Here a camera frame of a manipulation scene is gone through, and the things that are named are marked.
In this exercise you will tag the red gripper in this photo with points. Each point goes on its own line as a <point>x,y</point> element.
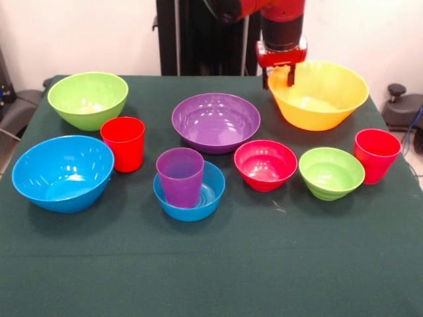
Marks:
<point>281,58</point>

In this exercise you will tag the large yellow bowl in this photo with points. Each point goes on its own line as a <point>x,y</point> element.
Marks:
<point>317,112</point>

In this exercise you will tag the purple bowl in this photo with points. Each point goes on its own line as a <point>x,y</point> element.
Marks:
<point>215,125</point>

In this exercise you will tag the small pink bowl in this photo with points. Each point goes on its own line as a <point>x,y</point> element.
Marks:
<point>264,168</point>

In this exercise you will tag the small blue bowl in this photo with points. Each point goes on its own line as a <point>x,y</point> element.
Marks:
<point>215,191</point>

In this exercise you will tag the purple cup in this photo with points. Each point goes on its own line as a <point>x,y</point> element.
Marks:
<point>180,181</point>

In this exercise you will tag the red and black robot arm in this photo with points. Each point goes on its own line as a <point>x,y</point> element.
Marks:
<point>284,29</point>

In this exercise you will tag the small green bowl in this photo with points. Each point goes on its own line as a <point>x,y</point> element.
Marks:
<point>330,178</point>

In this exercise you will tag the black knob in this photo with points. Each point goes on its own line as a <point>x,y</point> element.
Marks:
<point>396,90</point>

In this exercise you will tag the grey stand base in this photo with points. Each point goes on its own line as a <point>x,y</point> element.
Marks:
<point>20,109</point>
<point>404,112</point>

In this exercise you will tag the red cup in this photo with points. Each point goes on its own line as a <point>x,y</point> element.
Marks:
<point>376,165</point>
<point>124,152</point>

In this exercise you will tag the large green bowl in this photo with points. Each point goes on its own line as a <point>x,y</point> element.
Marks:
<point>86,99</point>

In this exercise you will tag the dark green tablecloth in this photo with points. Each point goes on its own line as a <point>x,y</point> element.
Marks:
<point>211,264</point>

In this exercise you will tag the large blue bowl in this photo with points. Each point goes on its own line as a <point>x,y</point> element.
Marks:
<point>62,178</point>

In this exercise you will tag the black equipment box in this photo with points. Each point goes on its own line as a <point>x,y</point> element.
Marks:
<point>5,82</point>

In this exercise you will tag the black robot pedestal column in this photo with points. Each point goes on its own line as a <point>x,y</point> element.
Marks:
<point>191,39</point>

